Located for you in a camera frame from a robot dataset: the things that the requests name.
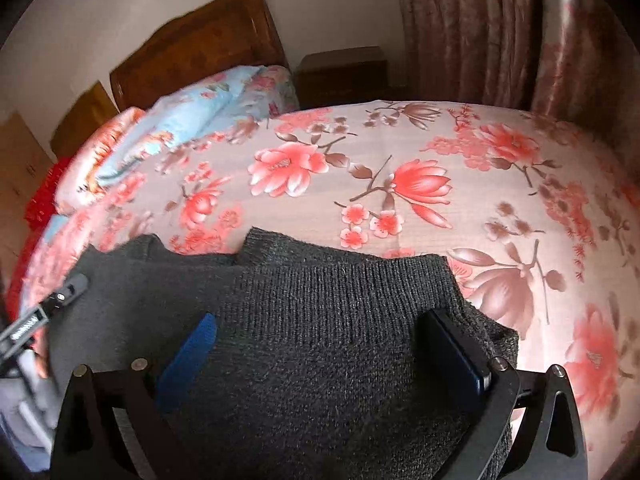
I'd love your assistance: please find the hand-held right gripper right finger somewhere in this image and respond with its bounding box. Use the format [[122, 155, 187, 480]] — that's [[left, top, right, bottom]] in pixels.
[[417, 309, 589, 480]]

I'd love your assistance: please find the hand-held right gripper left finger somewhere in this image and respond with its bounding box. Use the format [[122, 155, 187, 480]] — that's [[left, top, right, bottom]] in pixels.
[[50, 312, 219, 480]]

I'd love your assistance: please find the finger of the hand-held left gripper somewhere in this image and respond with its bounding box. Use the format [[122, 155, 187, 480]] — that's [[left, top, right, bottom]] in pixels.
[[37, 274, 91, 312]]

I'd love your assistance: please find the dark grey striped knit sweater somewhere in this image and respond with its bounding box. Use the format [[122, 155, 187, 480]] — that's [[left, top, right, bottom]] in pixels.
[[47, 226, 521, 480]]

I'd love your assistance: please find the person's left hand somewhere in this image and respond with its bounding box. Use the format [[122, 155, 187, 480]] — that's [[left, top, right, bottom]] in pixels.
[[31, 337, 52, 382]]

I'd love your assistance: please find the red patterned blanket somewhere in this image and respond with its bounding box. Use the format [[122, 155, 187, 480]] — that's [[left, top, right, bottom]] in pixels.
[[22, 155, 76, 241]]

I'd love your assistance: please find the pink floral pillow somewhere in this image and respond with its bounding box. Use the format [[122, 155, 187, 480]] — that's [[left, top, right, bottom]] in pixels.
[[52, 107, 166, 211]]

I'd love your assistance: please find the small wooden headboard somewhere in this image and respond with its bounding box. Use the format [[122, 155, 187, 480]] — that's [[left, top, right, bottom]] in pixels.
[[50, 81, 121, 158]]

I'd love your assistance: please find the pink floral bed sheet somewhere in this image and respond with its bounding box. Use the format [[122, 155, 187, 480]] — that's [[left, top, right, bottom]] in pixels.
[[7, 97, 640, 461]]

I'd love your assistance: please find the light blue floral pillow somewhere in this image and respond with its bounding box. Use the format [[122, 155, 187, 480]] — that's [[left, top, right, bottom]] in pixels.
[[95, 65, 301, 186]]

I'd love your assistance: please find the large wooden headboard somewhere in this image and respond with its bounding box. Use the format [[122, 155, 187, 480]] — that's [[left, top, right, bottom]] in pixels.
[[109, 0, 291, 111]]

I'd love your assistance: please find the dark wooden nightstand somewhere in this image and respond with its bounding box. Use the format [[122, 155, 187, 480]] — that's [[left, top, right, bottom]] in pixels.
[[292, 46, 388, 110]]

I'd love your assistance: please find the pink floral curtain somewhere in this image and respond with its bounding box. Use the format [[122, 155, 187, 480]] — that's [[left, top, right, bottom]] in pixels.
[[392, 0, 633, 121]]

